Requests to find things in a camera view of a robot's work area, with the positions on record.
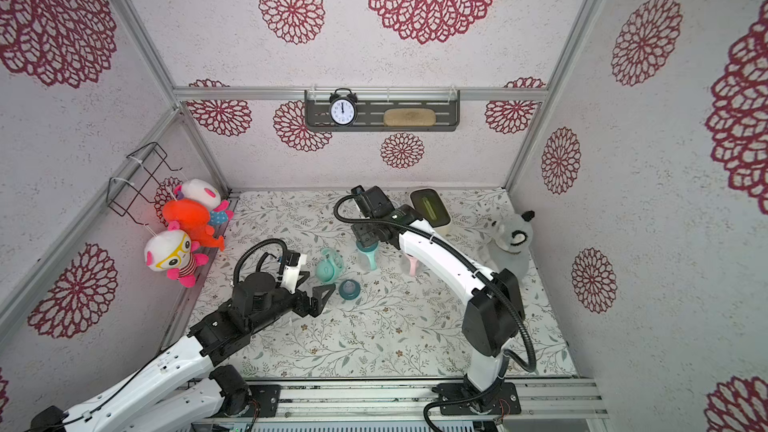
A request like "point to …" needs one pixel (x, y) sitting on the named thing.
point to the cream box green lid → (429, 206)
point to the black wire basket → (121, 193)
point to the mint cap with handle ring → (329, 265)
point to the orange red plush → (195, 217)
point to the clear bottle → (363, 262)
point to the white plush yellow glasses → (174, 251)
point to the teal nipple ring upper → (349, 289)
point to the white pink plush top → (202, 191)
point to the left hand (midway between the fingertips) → (321, 282)
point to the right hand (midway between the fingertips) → (368, 222)
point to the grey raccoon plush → (510, 249)
